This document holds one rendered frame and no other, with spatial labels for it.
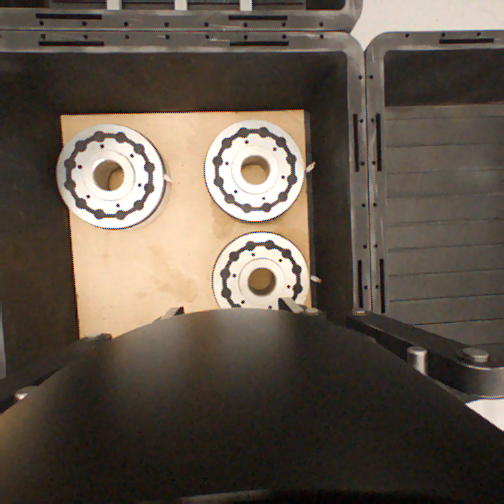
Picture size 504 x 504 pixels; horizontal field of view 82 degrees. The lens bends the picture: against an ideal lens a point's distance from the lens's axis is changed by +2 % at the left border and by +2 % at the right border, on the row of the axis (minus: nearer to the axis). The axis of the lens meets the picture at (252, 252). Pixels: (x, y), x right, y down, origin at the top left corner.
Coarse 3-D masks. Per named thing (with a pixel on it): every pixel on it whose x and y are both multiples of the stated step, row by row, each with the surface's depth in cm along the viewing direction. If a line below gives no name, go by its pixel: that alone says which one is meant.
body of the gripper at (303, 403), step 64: (192, 320) 3; (256, 320) 3; (320, 320) 4; (64, 384) 2; (128, 384) 2; (192, 384) 2; (256, 384) 2; (320, 384) 2; (384, 384) 2; (0, 448) 2; (64, 448) 1; (128, 448) 1; (192, 448) 1; (256, 448) 1; (320, 448) 1; (384, 448) 1; (448, 448) 1
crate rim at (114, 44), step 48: (0, 48) 21; (48, 48) 21; (96, 48) 21; (144, 48) 21; (192, 48) 21; (240, 48) 22; (288, 48) 22; (336, 48) 22; (0, 288) 22; (0, 336) 22
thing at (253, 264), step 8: (248, 264) 29; (256, 264) 29; (264, 264) 29; (272, 264) 29; (240, 272) 29; (248, 272) 29; (280, 272) 29; (240, 280) 29; (280, 280) 29; (240, 288) 29; (248, 288) 29; (280, 288) 29; (248, 296) 29; (256, 296) 29; (264, 296) 29; (272, 296) 29; (256, 304) 29; (264, 304) 29
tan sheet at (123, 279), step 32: (64, 128) 31; (160, 128) 31; (192, 128) 31; (224, 128) 32; (288, 128) 32; (192, 160) 32; (192, 192) 32; (160, 224) 32; (192, 224) 32; (224, 224) 32; (256, 224) 33; (288, 224) 33; (96, 256) 31; (128, 256) 32; (160, 256) 32; (192, 256) 32; (96, 288) 32; (128, 288) 32; (160, 288) 32; (192, 288) 32; (256, 288) 33; (96, 320) 32; (128, 320) 32
